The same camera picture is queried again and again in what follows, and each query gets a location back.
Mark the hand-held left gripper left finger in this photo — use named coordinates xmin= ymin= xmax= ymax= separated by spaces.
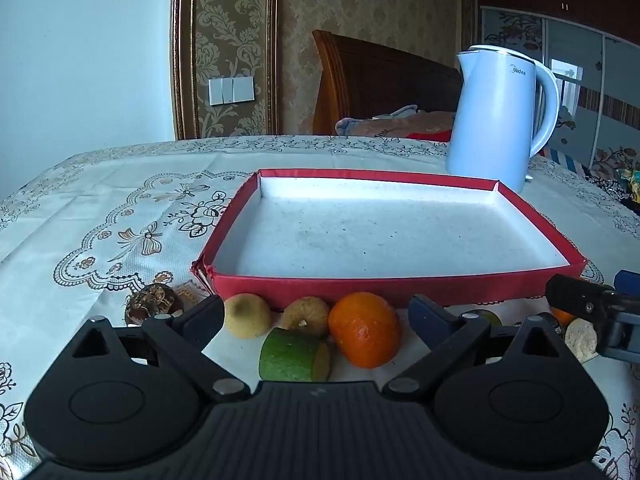
xmin=69 ymin=294 xmax=251 ymax=403

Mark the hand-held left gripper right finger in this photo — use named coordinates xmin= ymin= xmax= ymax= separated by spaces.
xmin=382 ymin=294 xmax=569 ymax=402

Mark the dark eggplant piece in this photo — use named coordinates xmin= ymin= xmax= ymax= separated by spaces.
xmin=565 ymin=317 xmax=600 ymax=363

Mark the small yellow potato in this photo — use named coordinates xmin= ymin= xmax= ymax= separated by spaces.
xmin=223 ymin=293 xmax=273 ymax=338
xmin=280 ymin=296 xmax=332 ymax=337

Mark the brown taro piece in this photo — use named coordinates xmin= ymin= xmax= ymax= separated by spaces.
xmin=125 ymin=283 xmax=185 ymax=325

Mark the large orange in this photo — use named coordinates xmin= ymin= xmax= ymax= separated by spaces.
xmin=328 ymin=292 xmax=402 ymax=369

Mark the green cucumber piece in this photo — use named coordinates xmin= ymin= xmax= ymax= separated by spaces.
xmin=258 ymin=327 xmax=332 ymax=382

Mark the red cardboard tray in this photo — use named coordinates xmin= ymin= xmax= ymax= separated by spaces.
xmin=191 ymin=169 xmax=587 ymax=309

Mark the white floral tablecloth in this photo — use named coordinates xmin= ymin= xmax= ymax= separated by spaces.
xmin=0 ymin=135 xmax=640 ymax=480

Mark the red cloth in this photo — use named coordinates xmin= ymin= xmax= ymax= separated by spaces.
xmin=407 ymin=129 xmax=453 ymax=144

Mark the white electric kettle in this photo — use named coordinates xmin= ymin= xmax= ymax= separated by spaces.
xmin=445 ymin=45 xmax=560 ymax=194

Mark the floral sliding wardrobe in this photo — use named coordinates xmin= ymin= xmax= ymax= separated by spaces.
xmin=477 ymin=5 xmax=640 ymax=181

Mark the pink blanket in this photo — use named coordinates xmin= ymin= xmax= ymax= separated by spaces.
xmin=334 ymin=105 xmax=456 ymax=140

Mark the wooden chair with clothes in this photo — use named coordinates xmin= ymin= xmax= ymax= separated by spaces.
xmin=312 ymin=30 xmax=463 ymax=136

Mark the white wall switch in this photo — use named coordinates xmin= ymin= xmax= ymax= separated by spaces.
xmin=208 ymin=76 xmax=255 ymax=107

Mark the gilded wall moulding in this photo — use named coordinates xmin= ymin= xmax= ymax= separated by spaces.
xmin=170 ymin=0 xmax=279 ymax=141

